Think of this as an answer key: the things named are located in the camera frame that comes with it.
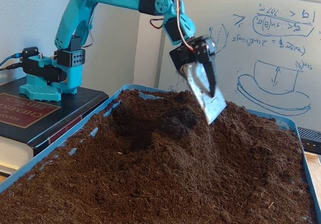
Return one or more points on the black chemistry physics handbook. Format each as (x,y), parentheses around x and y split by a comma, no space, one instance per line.
(75,108)

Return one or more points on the brown soil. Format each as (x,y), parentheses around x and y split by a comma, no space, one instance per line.
(175,173)

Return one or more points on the blue plastic tray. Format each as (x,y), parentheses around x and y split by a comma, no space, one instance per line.
(288,121)

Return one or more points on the teal robot arm with base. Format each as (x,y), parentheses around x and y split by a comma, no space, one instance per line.
(75,33)

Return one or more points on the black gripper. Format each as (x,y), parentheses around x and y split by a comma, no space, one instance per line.
(181,57)

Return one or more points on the whiteboard with blue drawings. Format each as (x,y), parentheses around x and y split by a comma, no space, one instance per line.
(250,45)

